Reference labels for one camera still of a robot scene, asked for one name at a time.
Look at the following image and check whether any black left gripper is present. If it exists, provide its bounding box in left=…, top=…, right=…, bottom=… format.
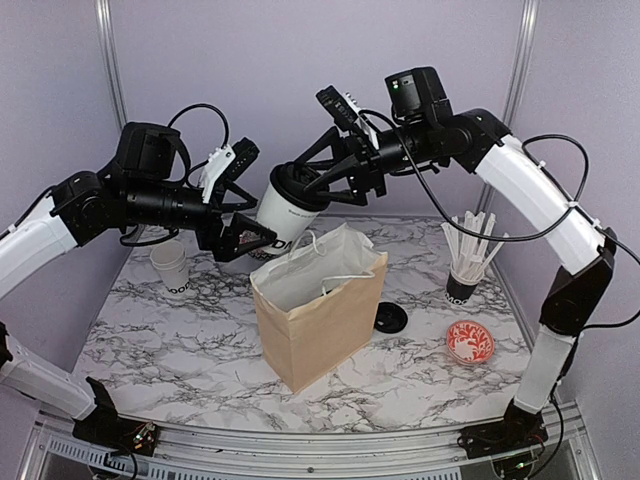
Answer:
left=125, top=176, right=277, bottom=260

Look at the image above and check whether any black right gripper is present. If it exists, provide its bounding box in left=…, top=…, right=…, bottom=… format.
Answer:
left=294, top=116, right=436, bottom=205

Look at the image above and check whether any stack of white cups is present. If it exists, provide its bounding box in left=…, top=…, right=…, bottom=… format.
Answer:
left=150, top=240, right=190, bottom=295

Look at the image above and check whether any brown paper takeout bag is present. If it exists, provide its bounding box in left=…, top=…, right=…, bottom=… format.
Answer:
left=250, top=223, right=388, bottom=393

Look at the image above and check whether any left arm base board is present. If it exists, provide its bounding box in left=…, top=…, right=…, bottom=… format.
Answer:
left=72, top=417, right=160, bottom=456

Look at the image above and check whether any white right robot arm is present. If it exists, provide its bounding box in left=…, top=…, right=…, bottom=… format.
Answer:
left=296, top=67, right=616, bottom=448

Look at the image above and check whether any right arm base board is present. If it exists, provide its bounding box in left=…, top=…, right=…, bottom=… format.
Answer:
left=457, top=418, right=548, bottom=459

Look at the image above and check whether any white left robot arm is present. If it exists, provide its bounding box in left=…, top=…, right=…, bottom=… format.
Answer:
left=1, top=122, right=276, bottom=296

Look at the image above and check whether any red patterned bowl left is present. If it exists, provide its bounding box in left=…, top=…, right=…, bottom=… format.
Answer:
left=240, top=230, right=274, bottom=261

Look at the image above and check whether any stack of black lids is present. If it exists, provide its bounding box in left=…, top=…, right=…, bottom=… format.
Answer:
left=374, top=302, right=408, bottom=334

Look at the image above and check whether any black cup holding straws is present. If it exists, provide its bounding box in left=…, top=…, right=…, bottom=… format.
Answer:
left=445, top=270, right=480, bottom=305

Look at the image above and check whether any red floral bowl right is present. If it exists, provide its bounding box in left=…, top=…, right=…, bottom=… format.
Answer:
left=446, top=320, right=495, bottom=365

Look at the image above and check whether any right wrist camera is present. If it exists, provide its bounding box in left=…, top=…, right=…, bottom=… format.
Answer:
left=316, top=85, right=379, bottom=151

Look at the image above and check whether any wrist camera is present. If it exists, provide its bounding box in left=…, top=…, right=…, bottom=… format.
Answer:
left=316, top=85, right=379, bottom=151
left=198, top=137, right=259, bottom=204

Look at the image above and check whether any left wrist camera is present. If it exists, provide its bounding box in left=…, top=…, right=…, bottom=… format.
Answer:
left=198, top=137, right=259, bottom=204

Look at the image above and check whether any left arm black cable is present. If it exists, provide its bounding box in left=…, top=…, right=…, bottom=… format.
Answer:
left=0, top=103, right=231, bottom=246

